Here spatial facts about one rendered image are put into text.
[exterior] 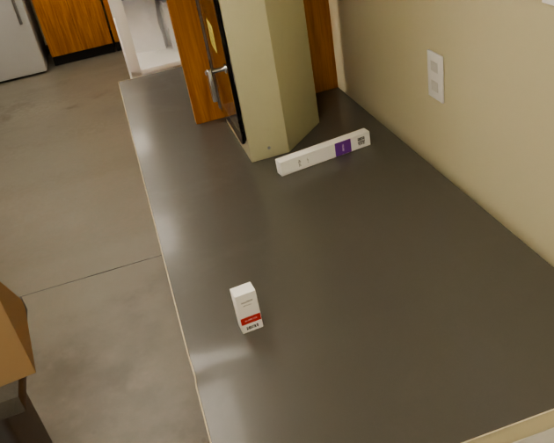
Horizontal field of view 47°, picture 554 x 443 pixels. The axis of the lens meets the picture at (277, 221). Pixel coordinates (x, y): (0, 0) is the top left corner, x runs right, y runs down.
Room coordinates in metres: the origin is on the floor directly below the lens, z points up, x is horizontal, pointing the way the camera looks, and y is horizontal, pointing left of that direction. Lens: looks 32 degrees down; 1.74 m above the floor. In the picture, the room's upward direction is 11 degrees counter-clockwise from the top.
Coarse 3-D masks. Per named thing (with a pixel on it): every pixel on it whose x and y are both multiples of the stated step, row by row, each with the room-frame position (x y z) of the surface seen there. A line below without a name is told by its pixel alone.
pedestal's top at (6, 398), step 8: (24, 304) 1.16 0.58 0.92; (8, 384) 0.90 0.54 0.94; (16, 384) 0.89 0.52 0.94; (24, 384) 0.92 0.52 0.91; (0, 392) 0.88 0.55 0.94; (8, 392) 0.87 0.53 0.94; (16, 392) 0.87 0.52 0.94; (24, 392) 0.90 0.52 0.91; (0, 400) 0.86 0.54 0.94; (8, 400) 0.86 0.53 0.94; (16, 400) 0.86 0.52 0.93; (24, 400) 0.88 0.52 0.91; (0, 408) 0.85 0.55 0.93; (8, 408) 0.85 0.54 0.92; (16, 408) 0.86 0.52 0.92; (24, 408) 0.86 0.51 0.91; (0, 416) 0.85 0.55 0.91; (8, 416) 0.85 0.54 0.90
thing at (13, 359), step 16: (0, 288) 0.96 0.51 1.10; (0, 304) 0.91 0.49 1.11; (16, 304) 1.04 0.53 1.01; (0, 320) 0.91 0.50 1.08; (16, 320) 0.97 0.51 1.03; (0, 336) 0.90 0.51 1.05; (16, 336) 0.91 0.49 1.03; (0, 352) 0.90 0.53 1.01; (16, 352) 0.91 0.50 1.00; (32, 352) 0.96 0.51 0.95; (0, 368) 0.90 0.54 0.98; (16, 368) 0.90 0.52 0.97; (32, 368) 0.91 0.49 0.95; (0, 384) 0.89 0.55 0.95
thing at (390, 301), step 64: (192, 128) 1.92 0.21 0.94; (320, 128) 1.74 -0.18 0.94; (384, 128) 1.66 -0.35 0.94; (192, 192) 1.50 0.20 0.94; (256, 192) 1.43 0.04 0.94; (320, 192) 1.37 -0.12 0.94; (384, 192) 1.32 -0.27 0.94; (448, 192) 1.26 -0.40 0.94; (192, 256) 1.20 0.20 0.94; (256, 256) 1.15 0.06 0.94; (320, 256) 1.11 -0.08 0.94; (384, 256) 1.07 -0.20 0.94; (448, 256) 1.03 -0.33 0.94; (512, 256) 0.99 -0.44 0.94; (192, 320) 0.98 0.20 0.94; (320, 320) 0.91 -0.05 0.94; (384, 320) 0.88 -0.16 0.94; (448, 320) 0.85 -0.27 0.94; (512, 320) 0.82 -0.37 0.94; (256, 384) 0.78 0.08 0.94; (320, 384) 0.75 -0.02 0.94; (384, 384) 0.73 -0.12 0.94; (448, 384) 0.70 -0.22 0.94; (512, 384) 0.68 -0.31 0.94
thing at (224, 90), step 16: (208, 0) 1.68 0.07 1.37; (208, 16) 1.74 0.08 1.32; (208, 32) 1.81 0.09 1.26; (208, 48) 1.88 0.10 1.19; (224, 48) 1.61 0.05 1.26; (224, 64) 1.64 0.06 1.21; (224, 80) 1.70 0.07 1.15; (224, 96) 1.76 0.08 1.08; (224, 112) 1.84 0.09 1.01; (240, 128) 1.61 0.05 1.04
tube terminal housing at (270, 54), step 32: (224, 0) 1.61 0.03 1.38; (256, 0) 1.62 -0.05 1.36; (288, 0) 1.72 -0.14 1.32; (256, 32) 1.62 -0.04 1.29; (288, 32) 1.70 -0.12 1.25; (256, 64) 1.62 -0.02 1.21; (288, 64) 1.68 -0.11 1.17; (256, 96) 1.61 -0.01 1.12; (288, 96) 1.66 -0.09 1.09; (256, 128) 1.61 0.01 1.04; (288, 128) 1.64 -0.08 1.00; (256, 160) 1.61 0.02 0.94
